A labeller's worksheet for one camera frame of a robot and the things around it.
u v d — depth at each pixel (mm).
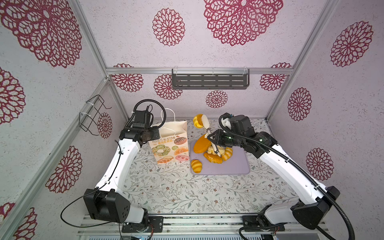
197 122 742
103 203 403
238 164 950
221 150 922
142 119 582
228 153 962
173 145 834
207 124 734
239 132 529
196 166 913
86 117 736
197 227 733
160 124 662
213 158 917
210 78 923
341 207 364
